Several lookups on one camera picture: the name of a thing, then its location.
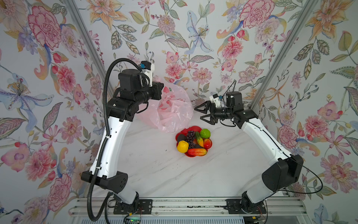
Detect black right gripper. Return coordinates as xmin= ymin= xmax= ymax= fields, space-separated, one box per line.
xmin=195 ymin=103 xmax=233 ymax=125

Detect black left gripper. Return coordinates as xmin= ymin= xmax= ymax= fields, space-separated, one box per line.
xmin=133 ymin=82 xmax=166 ymax=106

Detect green toy melon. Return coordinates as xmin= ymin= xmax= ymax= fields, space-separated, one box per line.
xmin=200 ymin=129 xmax=211 ymax=139

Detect pink plastic bag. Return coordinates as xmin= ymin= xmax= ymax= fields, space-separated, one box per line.
xmin=136 ymin=76 xmax=194 ymax=133

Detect yellow toy pepper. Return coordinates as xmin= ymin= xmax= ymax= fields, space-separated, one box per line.
xmin=177 ymin=141 xmax=189 ymax=153

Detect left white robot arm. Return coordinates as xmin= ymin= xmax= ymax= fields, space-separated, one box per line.
xmin=81 ymin=68 xmax=164 ymax=204

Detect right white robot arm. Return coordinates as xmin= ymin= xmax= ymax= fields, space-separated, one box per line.
xmin=195 ymin=91 xmax=304 ymax=214

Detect red flower-shaped plastic plate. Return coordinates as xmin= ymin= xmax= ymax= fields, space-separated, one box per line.
xmin=175 ymin=126 xmax=213 ymax=158

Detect green orange toy papaya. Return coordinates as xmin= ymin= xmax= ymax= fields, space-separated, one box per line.
xmin=195 ymin=132 xmax=204 ymax=147

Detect dark purple toy grapes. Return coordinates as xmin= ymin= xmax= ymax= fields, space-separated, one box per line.
xmin=186 ymin=131 xmax=196 ymax=149

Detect red yellow toy peach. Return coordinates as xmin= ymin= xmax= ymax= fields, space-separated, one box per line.
xmin=203 ymin=138 xmax=212 ymax=150

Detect dark toy avocado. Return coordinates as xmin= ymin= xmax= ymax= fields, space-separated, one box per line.
xmin=177 ymin=134 xmax=186 ymax=142

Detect red orange toy mango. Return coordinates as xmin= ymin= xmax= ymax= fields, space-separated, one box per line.
xmin=186 ymin=148 xmax=208 ymax=157

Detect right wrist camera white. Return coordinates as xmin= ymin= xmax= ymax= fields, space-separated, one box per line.
xmin=209 ymin=94 xmax=222 ymax=108

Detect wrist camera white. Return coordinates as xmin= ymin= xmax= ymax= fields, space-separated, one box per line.
xmin=209 ymin=94 xmax=222 ymax=108
xmin=140 ymin=61 xmax=155 ymax=87

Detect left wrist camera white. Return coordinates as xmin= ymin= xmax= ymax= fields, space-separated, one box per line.
xmin=140 ymin=61 xmax=155 ymax=87

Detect thin black cable right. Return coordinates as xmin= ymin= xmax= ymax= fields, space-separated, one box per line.
xmin=218 ymin=79 xmax=324 ymax=224

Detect black corrugated cable left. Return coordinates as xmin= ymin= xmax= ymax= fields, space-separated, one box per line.
xmin=86 ymin=58 xmax=140 ymax=222

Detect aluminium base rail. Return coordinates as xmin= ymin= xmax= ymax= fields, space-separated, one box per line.
xmin=68 ymin=195 xmax=308 ymax=217

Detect aluminium corner post left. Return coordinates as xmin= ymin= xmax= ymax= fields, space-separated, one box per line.
xmin=62 ymin=0 xmax=121 ymax=110

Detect aluminium corner post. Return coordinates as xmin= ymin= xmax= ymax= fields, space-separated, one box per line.
xmin=249 ymin=0 xmax=317 ymax=110
xmin=62 ymin=0 xmax=121 ymax=110

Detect aluminium corner post right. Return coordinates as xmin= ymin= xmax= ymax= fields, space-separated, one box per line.
xmin=249 ymin=0 xmax=317 ymax=110

